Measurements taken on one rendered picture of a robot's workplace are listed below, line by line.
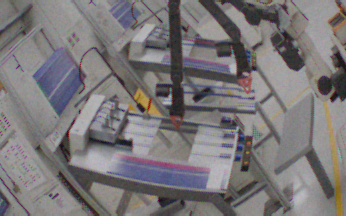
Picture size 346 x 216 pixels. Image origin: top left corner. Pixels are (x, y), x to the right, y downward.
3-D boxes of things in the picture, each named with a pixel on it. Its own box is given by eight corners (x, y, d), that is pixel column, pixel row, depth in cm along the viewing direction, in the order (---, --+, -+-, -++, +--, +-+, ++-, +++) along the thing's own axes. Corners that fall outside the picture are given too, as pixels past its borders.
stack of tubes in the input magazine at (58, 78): (85, 78, 318) (61, 44, 312) (59, 116, 271) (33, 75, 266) (71, 92, 322) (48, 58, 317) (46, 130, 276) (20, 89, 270)
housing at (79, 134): (104, 121, 327) (105, 95, 321) (84, 161, 282) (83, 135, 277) (91, 118, 328) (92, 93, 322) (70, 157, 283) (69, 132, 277)
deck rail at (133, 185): (223, 201, 260) (226, 190, 257) (222, 203, 258) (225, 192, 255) (69, 172, 267) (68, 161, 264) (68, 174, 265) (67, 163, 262)
